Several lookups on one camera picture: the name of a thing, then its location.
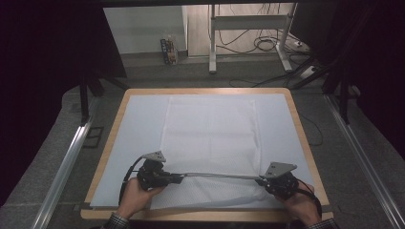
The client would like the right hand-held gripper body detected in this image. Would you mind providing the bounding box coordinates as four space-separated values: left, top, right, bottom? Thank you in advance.
263 161 301 201

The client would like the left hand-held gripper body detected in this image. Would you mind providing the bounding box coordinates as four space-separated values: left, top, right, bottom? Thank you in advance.
136 150 176 192

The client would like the white cloth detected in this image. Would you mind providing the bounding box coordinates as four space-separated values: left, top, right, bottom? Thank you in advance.
149 94 272 211

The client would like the person's right hand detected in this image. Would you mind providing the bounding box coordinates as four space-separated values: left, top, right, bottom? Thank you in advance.
274 180 323 228

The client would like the person's left hand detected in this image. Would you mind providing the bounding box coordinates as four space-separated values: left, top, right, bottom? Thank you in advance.
116 176 167 221

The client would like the pale blue table mat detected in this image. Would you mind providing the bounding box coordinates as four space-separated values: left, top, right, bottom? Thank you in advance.
90 93 323 210

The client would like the wooden table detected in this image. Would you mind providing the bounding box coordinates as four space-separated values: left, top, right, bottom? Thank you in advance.
79 87 334 223

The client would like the black metal stand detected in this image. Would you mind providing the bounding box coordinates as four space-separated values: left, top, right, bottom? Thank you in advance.
288 55 362 126
78 74 130 127

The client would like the white power strip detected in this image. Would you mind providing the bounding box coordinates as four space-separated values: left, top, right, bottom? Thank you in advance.
299 64 320 79

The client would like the small carton with bottles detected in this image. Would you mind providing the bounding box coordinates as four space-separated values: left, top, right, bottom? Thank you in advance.
160 33 180 66

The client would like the dark curtain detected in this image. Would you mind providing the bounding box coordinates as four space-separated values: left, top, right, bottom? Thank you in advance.
0 0 128 208
289 0 405 160

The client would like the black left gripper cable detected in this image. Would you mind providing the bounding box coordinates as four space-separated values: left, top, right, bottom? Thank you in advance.
117 155 148 206

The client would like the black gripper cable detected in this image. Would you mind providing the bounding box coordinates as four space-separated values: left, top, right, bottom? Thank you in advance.
295 177 324 218
117 155 148 206

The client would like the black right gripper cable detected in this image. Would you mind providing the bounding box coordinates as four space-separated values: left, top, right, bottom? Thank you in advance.
295 177 324 218

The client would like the thin black floor cable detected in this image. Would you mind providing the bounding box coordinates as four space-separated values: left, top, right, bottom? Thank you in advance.
297 112 325 148

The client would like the black flat floor frame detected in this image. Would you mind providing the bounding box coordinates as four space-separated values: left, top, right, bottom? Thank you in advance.
82 126 105 149

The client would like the aluminium rail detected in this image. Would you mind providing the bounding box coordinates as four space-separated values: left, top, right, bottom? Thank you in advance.
31 96 100 229
324 94 405 229

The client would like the tangle of black floor cables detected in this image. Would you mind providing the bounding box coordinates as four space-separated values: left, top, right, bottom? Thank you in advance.
216 3 309 55

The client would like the white desk frame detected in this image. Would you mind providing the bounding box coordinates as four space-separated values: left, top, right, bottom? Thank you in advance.
207 3 299 75

